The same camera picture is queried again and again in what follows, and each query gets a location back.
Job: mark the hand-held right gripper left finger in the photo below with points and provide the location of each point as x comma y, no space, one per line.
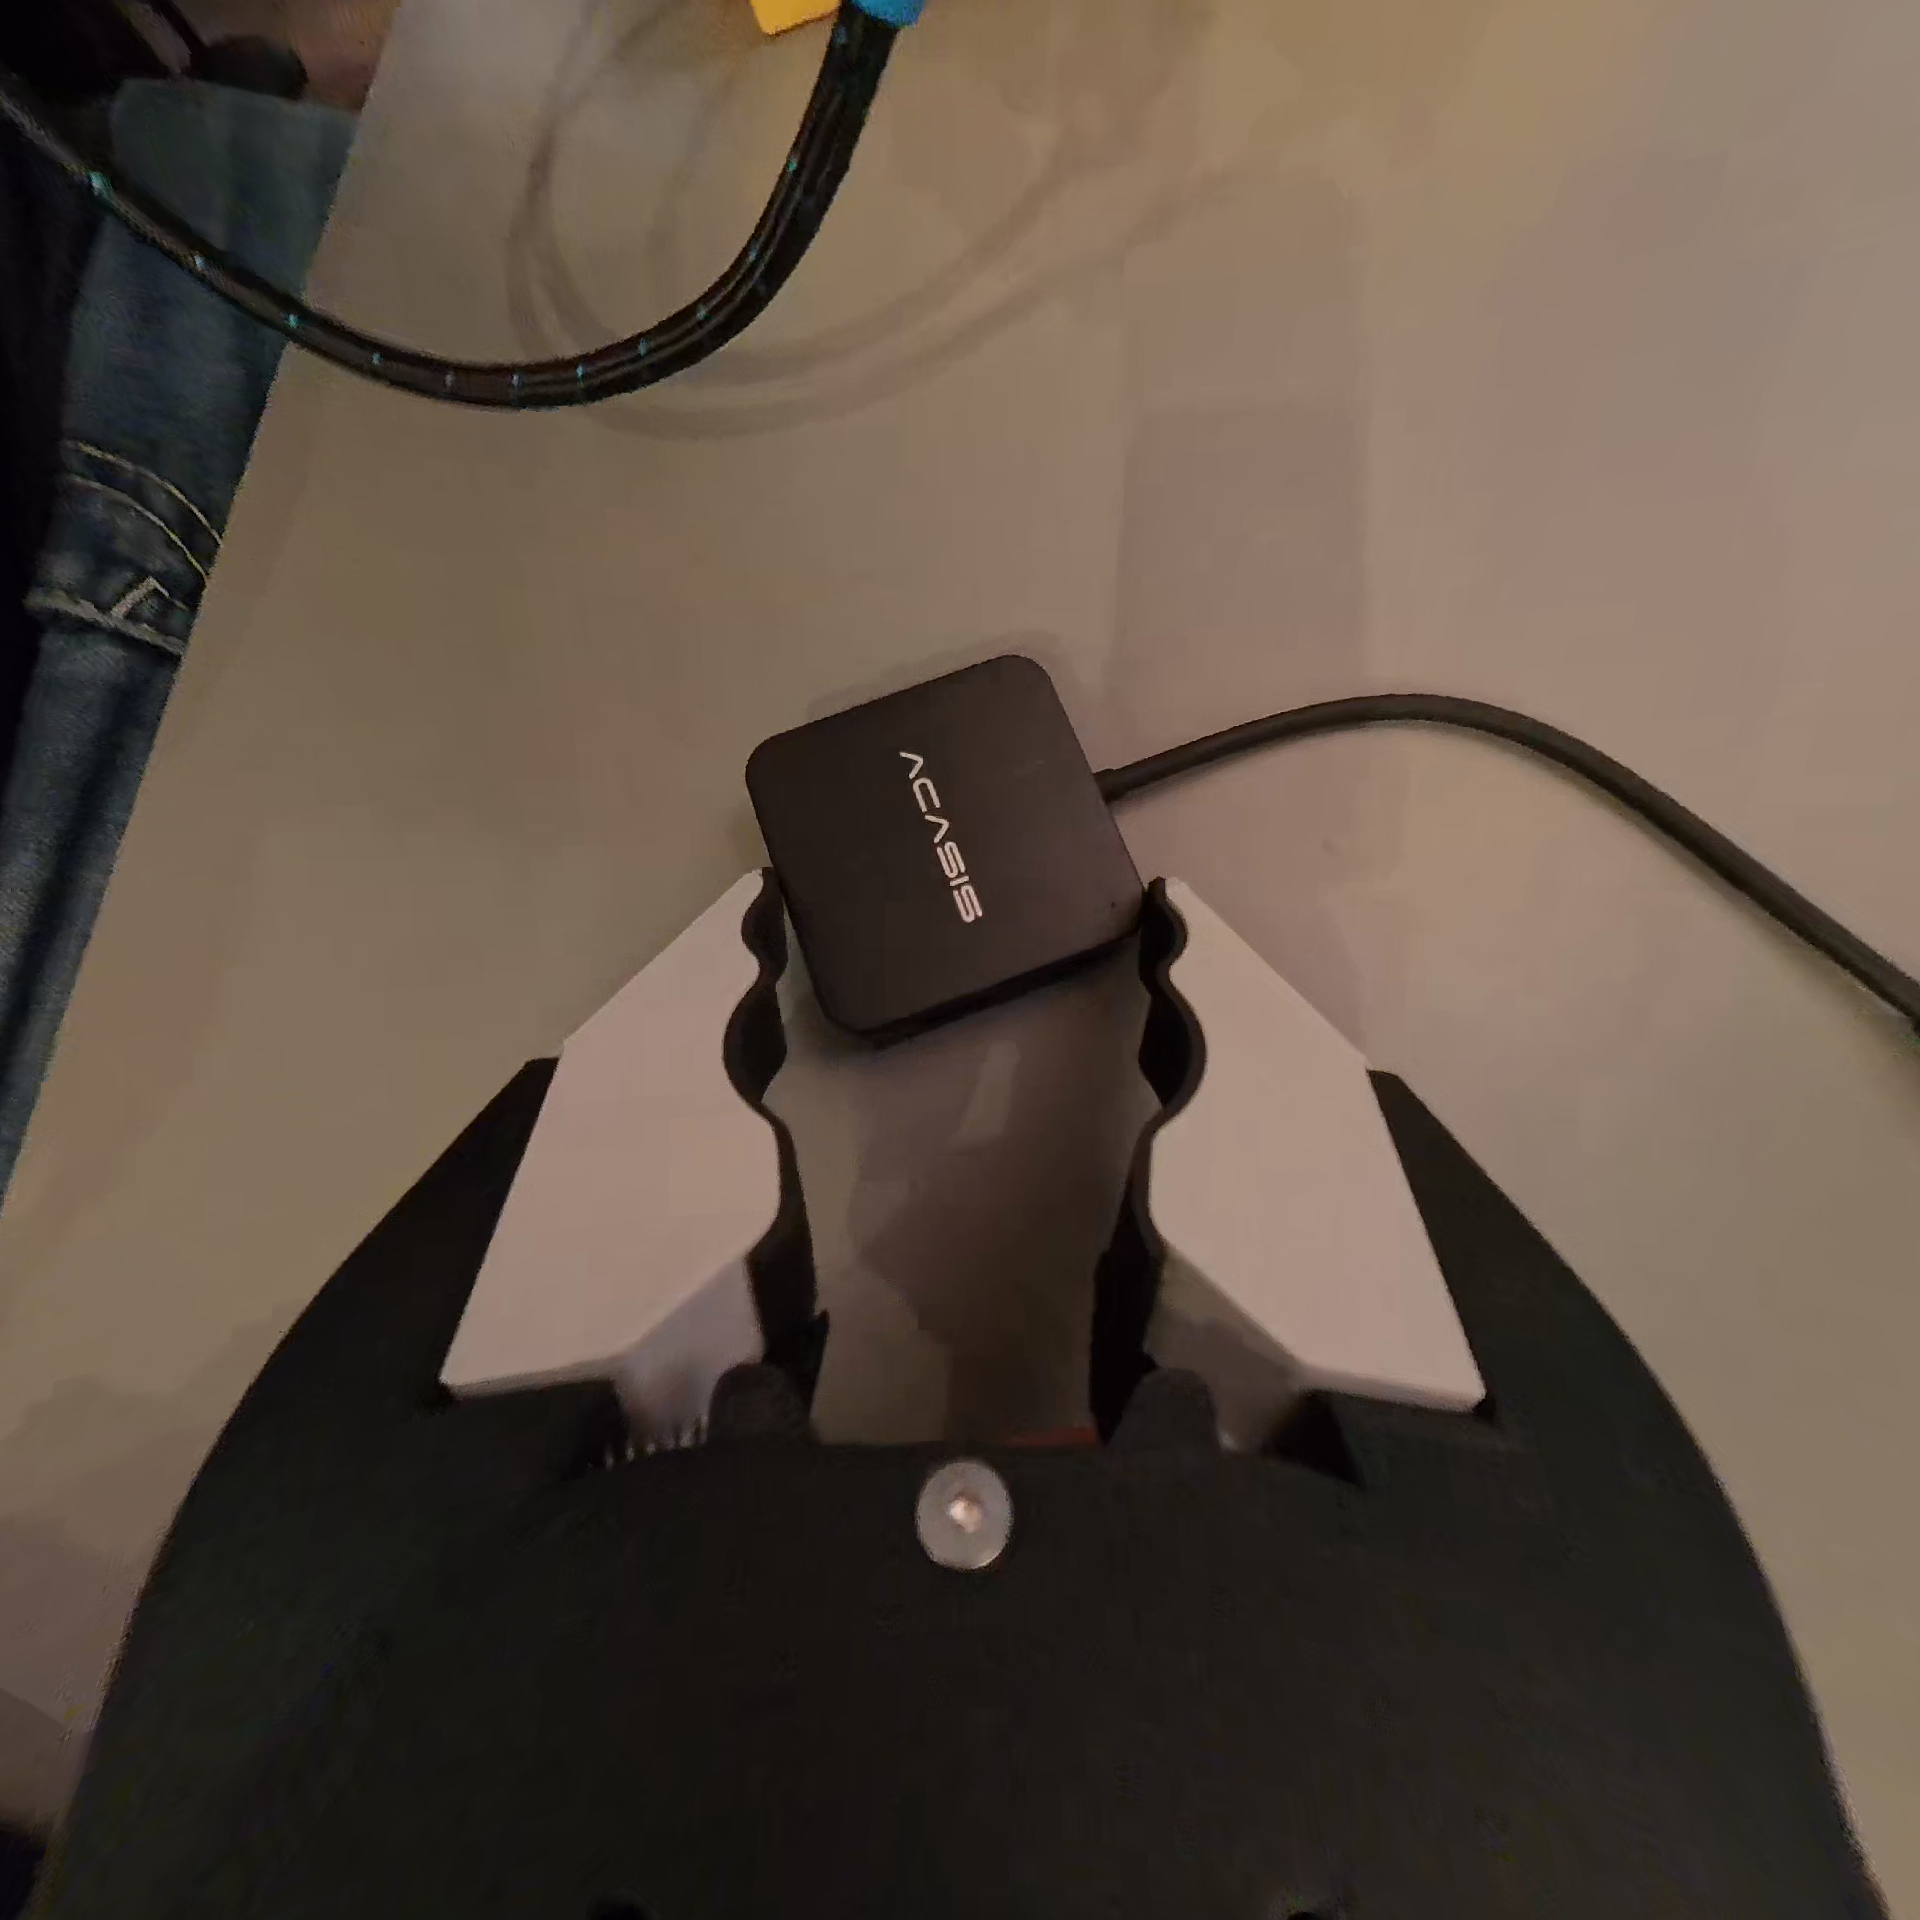
615,1184

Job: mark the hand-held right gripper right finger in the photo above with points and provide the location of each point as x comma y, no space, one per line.
1304,1201

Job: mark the black and silver usb hub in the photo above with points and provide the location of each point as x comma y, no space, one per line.
930,841

